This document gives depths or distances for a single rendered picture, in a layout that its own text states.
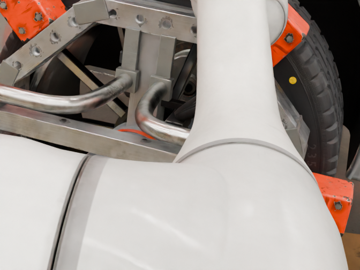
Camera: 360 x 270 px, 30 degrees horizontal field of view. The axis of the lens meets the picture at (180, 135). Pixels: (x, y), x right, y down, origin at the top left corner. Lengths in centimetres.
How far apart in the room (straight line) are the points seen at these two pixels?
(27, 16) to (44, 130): 25
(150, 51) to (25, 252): 82
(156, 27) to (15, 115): 26
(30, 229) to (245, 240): 9
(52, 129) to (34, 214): 68
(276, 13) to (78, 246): 53
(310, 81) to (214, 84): 63
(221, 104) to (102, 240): 21
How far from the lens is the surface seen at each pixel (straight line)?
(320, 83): 112
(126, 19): 107
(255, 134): 39
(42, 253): 27
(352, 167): 150
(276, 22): 76
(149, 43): 107
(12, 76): 118
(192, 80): 153
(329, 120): 114
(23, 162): 29
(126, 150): 91
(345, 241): 276
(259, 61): 52
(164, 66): 106
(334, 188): 111
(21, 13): 114
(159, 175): 30
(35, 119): 96
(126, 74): 107
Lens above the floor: 135
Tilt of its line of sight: 23 degrees down
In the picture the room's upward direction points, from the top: 9 degrees clockwise
